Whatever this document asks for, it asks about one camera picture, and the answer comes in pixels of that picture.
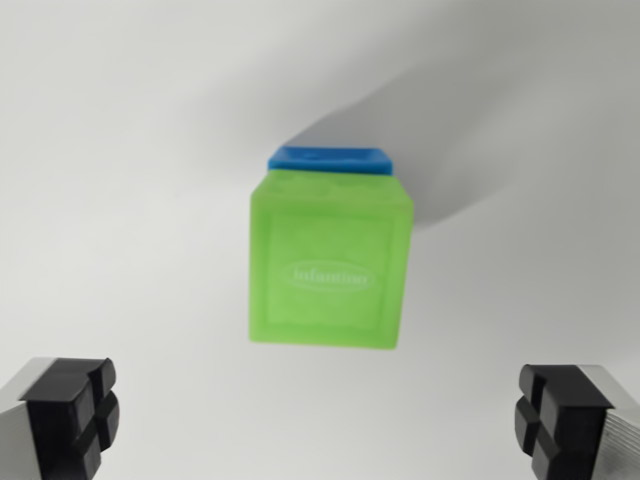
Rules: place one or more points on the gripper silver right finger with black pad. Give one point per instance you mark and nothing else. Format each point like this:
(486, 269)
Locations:
(570, 420)

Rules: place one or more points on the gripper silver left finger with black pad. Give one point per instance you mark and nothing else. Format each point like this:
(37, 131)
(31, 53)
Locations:
(65, 415)

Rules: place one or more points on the green soft toy cube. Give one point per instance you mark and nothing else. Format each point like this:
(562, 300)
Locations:
(330, 260)

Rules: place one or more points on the blue soft toy cube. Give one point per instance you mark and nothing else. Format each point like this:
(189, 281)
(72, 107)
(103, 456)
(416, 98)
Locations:
(330, 157)

